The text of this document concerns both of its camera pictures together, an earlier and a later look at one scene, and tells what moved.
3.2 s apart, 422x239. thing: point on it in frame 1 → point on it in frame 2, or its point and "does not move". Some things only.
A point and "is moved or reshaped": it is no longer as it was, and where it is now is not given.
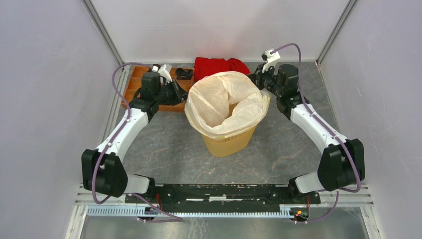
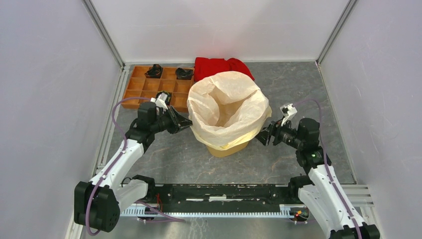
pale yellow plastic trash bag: x=221 y=104 is moved or reshaped
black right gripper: x=258 y=76 → x=275 y=130
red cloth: x=203 y=66 does not move
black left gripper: x=179 y=94 → x=178 y=122
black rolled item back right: x=183 y=74 does not move
